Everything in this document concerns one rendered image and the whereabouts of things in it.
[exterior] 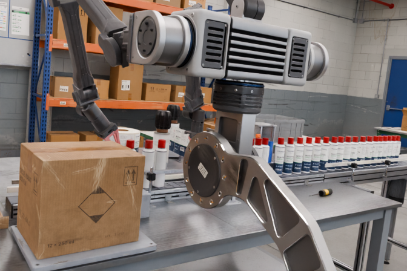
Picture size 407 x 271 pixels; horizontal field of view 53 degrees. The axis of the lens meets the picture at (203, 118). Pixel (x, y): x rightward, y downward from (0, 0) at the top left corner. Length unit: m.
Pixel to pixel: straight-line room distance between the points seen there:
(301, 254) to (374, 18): 9.57
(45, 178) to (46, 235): 0.16
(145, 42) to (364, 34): 9.55
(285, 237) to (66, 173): 0.60
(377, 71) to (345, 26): 1.27
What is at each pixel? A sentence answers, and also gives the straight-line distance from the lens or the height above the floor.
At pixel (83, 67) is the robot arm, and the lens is 1.50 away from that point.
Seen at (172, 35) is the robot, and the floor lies 1.46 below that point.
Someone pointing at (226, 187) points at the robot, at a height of 1.11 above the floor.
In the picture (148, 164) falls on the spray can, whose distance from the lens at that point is 1.70.
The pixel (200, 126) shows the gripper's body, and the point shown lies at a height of 1.14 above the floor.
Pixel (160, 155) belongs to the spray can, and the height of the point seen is 1.02.
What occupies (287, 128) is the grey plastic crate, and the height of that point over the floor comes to 0.94.
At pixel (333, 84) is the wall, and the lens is 9.92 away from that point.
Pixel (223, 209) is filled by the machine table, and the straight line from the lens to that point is 1.73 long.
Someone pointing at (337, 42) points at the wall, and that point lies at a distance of 9.91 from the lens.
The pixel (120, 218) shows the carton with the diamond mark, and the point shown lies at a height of 0.93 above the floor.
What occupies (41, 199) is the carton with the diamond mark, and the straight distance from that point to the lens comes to 1.16.
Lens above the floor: 1.38
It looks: 6 degrees down
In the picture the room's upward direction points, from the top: 6 degrees clockwise
